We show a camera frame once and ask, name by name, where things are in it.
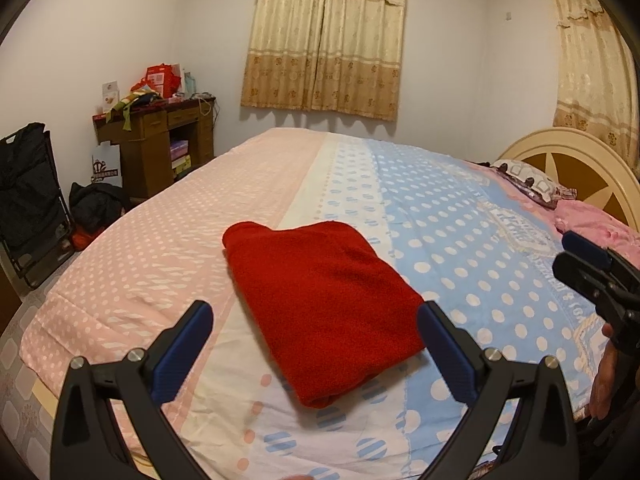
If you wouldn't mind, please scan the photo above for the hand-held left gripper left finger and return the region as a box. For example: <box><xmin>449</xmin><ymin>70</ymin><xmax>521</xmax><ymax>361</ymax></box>
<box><xmin>51</xmin><ymin>300</ymin><xmax>215</xmax><ymax>480</ymax></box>

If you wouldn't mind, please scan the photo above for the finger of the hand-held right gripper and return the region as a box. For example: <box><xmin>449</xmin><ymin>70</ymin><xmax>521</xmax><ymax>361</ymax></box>
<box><xmin>552</xmin><ymin>251</ymin><xmax>640</xmax><ymax>357</ymax></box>
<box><xmin>561</xmin><ymin>230</ymin><xmax>640</xmax><ymax>293</ymax></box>

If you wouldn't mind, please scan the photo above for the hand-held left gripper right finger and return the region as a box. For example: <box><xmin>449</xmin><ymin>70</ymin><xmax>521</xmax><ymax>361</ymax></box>
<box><xmin>416</xmin><ymin>301</ymin><xmax>581</xmax><ymax>480</ymax></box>

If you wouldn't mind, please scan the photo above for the red knitted sweater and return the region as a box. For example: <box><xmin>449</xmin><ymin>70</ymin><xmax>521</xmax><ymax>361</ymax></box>
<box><xmin>222</xmin><ymin>220</ymin><xmax>427</xmax><ymax>409</ymax></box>

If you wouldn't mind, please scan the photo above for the person's right hand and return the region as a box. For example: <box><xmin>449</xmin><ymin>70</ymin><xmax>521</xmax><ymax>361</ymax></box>
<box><xmin>589</xmin><ymin>321</ymin><xmax>623</xmax><ymax>420</ymax></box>

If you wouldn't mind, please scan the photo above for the pink folded quilt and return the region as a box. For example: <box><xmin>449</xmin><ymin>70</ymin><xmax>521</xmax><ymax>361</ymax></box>
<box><xmin>552</xmin><ymin>200</ymin><xmax>640</xmax><ymax>256</ymax></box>

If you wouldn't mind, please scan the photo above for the patterned pillow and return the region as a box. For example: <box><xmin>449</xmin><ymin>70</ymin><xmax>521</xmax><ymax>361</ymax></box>
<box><xmin>490</xmin><ymin>159</ymin><xmax>577</xmax><ymax>209</ymax></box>

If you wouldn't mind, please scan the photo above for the cream wooden headboard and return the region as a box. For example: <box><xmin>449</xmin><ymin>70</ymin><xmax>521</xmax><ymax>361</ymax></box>
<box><xmin>497</xmin><ymin>127</ymin><xmax>640</xmax><ymax>231</ymax></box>

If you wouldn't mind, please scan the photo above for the polka dot bedspread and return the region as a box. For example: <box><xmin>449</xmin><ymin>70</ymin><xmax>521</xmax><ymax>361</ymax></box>
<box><xmin>20</xmin><ymin>127</ymin><xmax>640</xmax><ymax>480</ymax></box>

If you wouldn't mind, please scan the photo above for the cream bed base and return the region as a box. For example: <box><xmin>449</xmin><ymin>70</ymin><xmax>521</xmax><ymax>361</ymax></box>
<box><xmin>30</xmin><ymin>377</ymin><xmax>61</xmax><ymax>411</ymax></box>

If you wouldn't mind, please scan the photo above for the black bag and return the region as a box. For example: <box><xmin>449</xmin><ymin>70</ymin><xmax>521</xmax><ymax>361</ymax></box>
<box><xmin>69</xmin><ymin>181</ymin><xmax>132</xmax><ymax>238</ymax></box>

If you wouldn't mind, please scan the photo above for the narrow beige curtain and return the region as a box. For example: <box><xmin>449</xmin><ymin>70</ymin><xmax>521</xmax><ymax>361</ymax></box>
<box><xmin>546</xmin><ymin>0</ymin><xmax>640</xmax><ymax>171</ymax></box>

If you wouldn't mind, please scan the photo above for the brown wooden desk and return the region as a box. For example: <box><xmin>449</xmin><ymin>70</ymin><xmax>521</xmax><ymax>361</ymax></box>
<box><xmin>91</xmin><ymin>96</ymin><xmax>217</xmax><ymax>200</ymax></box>

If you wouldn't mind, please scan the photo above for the stack of boxes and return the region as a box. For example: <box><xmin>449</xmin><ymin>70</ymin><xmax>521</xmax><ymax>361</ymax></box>
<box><xmin>170</xmin><ymin>140</ymin><xmax>192</xmax><ymax>171</ymax></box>

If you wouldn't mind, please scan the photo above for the white paper bag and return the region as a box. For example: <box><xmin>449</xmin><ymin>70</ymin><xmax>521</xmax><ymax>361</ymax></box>
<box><xmin>91</xmin><ymin>142</ymin><xmax>122</xmax><ymax>188</ymax></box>

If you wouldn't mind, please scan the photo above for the black folding chair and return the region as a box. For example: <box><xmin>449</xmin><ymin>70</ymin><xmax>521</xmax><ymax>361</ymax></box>
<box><xmin>0</xmin><ymin>122</ymin><xmax>76</xmax><ymax>291</ymax></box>

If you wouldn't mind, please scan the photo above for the green striped cloth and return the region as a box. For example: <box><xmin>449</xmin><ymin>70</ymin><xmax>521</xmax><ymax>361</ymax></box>
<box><xmin>105</xmin><ymin>87</ymin><xmax>166</xmax><ymax>133</ymax></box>

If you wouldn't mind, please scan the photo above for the white card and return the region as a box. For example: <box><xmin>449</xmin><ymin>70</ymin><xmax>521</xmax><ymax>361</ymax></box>
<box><xmin>101</xmin><ymin>81</ymin><xmax>121</xmax><ymax>113</ymax></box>

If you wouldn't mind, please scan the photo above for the red gift bag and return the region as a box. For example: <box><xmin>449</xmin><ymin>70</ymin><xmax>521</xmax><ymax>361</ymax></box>
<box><xmin>146</xmin><ymin>64</ymin><xmax>182</xmax><ymax>98</ymax></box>

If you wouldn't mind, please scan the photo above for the wide beige window curtain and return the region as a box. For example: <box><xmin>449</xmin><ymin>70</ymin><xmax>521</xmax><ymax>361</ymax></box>
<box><xmin>241</xmin><ymin>0</ymin><xmax>408</xmax><ymax>122</ymax></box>

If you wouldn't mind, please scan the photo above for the white cable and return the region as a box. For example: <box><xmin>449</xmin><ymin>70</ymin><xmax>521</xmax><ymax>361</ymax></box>
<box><xmin>197</xmin><ymin>94</ymin><xmax>221</xmax><ymax>126</ymax></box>

